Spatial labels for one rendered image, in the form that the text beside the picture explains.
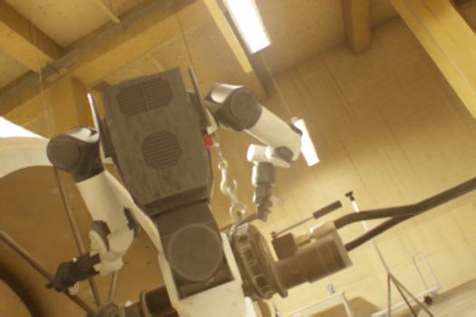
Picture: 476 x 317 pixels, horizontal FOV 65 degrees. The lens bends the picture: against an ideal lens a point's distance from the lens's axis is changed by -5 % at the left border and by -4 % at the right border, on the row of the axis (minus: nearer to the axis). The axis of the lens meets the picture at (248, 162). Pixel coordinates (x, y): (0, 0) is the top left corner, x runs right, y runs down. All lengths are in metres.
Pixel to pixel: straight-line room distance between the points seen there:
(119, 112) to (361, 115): 9.57
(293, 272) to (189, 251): 0.63
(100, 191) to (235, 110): 0.42
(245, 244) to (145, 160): 0.57
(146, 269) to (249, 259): 1.23
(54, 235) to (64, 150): 1.51
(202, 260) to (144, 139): 0.31
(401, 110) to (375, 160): 1.48
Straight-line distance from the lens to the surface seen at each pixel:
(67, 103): 7.75
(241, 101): 1.05
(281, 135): 1.19
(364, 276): 9.41
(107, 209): 1.12
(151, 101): 0.93
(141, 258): 2.46
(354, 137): 10.10
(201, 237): 0.81
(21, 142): 1.76
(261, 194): 1.46
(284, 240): 1.41
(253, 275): 1.34
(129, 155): 0.91
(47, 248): 2.62
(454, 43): 6.12
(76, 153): 1.05
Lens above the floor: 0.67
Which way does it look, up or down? 23 degrees up
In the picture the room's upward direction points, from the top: 22 degrees counter-clockwise
